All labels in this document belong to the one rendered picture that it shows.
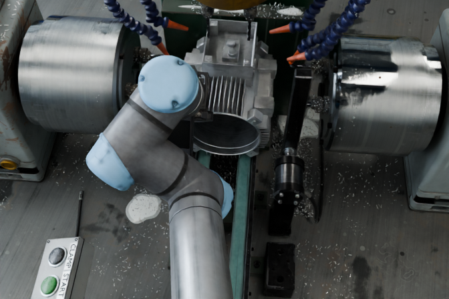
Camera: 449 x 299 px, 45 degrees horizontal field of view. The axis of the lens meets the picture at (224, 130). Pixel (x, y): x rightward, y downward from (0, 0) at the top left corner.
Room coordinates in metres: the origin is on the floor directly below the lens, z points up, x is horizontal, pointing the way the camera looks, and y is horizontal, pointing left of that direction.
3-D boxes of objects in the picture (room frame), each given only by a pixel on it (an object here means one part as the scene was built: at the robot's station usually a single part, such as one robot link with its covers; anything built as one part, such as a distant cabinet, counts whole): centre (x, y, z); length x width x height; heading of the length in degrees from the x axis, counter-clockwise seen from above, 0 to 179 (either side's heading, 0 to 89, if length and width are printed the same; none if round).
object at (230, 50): (0.74, -0.01, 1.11); 0.12 x 0.11 x 0.07; 174
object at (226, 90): (0.70, -0.01, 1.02); 0.20 x 0.19 x 0.19; 174
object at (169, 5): (0.87, -0.02, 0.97); 0.30 x 0.11 x 0.34; 85
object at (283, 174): (0.68, -0.18, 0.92); 0.45 x 0.13 x 0.24; 175
